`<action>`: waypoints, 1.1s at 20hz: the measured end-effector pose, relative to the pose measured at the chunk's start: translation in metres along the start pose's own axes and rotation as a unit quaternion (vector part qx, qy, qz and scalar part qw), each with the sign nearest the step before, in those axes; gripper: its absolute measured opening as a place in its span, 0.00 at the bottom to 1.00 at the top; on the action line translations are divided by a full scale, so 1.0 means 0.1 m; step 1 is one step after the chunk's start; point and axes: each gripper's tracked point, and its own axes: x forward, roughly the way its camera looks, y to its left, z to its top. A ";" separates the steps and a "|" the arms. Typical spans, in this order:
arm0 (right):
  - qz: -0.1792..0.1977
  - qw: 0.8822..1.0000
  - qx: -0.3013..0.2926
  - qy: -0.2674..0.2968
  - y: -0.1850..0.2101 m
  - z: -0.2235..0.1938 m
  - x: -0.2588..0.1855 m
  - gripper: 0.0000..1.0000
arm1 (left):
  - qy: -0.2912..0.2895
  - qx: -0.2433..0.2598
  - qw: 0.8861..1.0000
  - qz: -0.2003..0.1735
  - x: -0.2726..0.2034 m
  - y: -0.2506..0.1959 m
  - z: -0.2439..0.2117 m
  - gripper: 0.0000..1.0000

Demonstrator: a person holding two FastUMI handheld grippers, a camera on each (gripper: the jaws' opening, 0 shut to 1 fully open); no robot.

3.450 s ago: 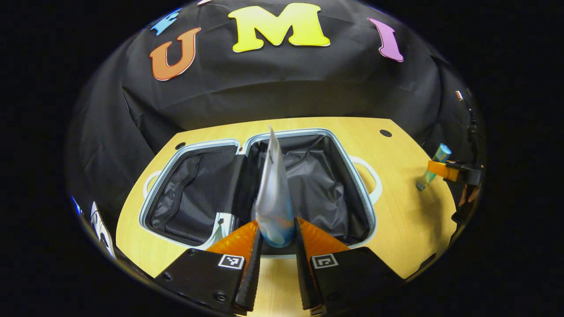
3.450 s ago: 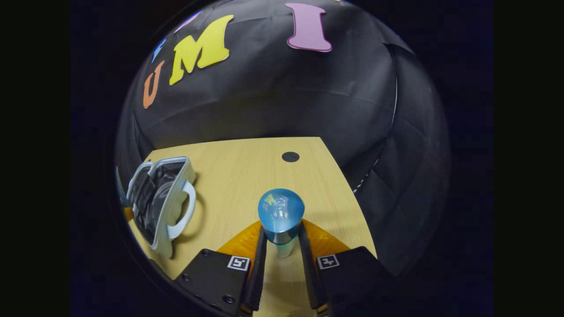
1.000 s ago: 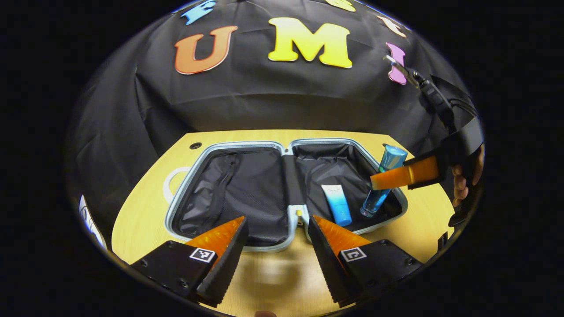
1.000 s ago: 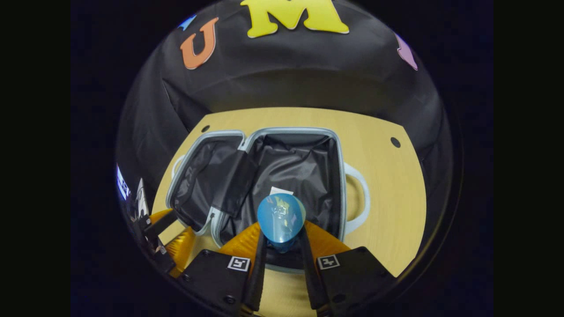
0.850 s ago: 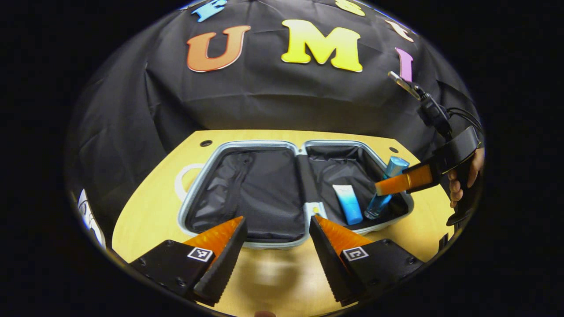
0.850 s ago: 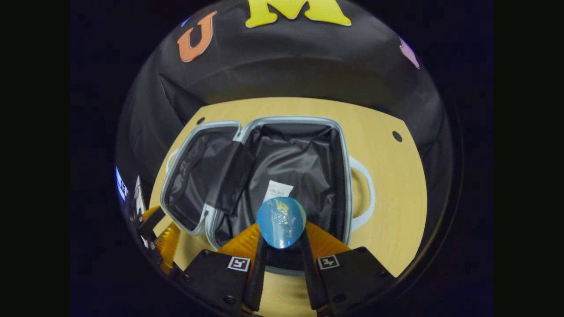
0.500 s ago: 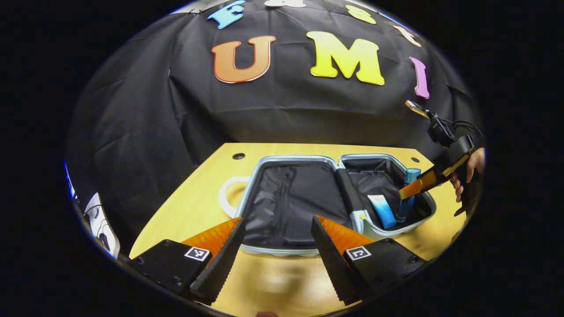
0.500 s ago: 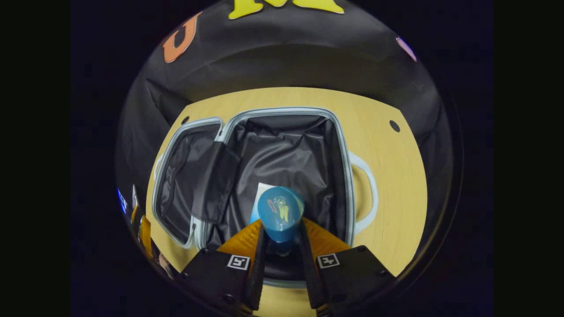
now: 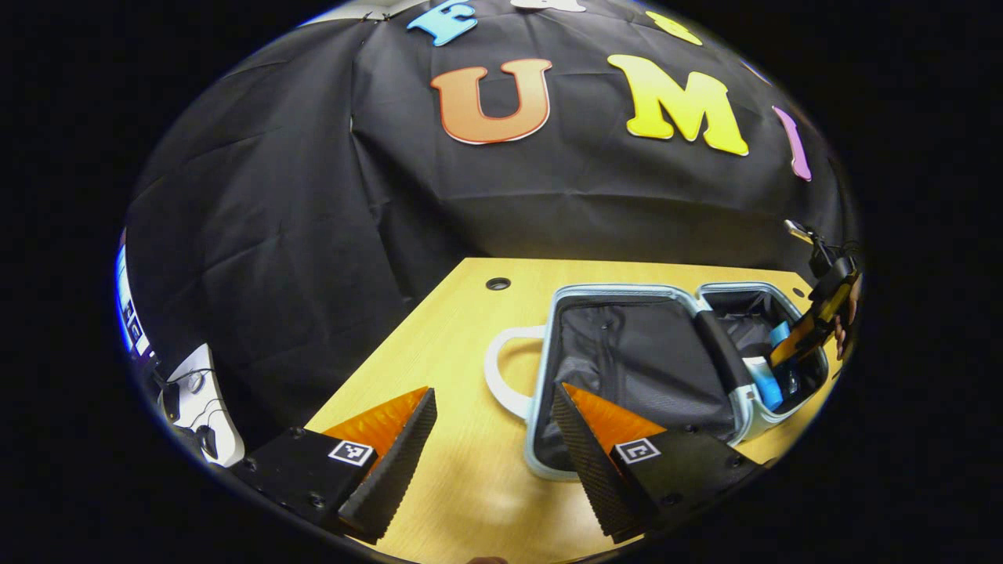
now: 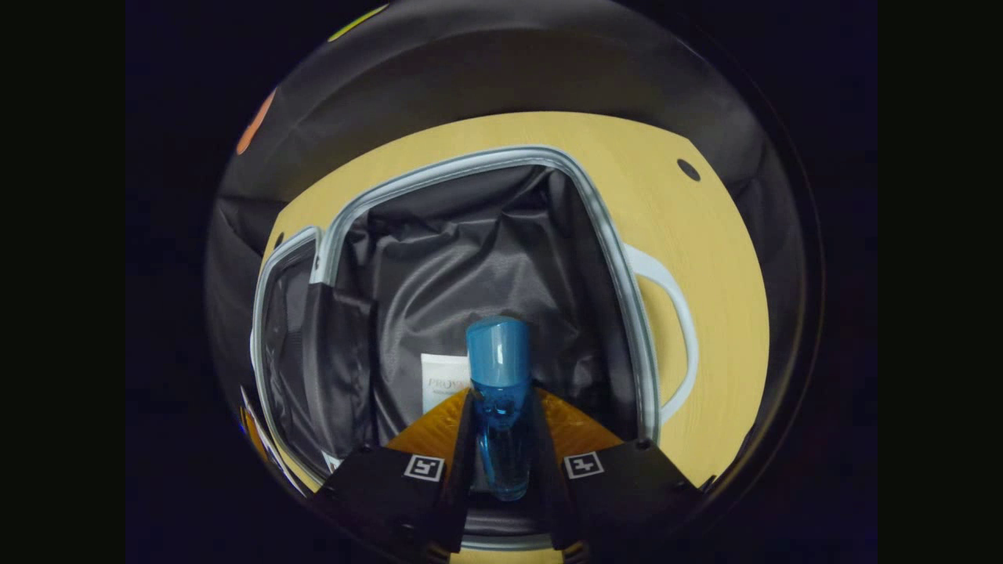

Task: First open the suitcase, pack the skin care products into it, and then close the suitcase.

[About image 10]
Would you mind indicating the clear blue skin care tube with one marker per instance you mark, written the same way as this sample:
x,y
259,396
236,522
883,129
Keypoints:
x,y
443,380

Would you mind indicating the white suitcase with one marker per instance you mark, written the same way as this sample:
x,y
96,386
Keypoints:
x,y
470,258

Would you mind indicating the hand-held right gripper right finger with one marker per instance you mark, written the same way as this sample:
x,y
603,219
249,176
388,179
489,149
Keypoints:
x,y
627,486

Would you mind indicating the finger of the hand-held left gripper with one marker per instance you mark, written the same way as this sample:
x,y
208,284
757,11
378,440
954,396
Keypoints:
x,y
252,431

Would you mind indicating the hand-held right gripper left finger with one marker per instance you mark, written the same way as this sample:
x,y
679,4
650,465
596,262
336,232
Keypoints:
x,y
376,486

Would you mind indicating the blue skin care bottle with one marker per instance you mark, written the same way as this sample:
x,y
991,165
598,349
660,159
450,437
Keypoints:
x,y
499,368

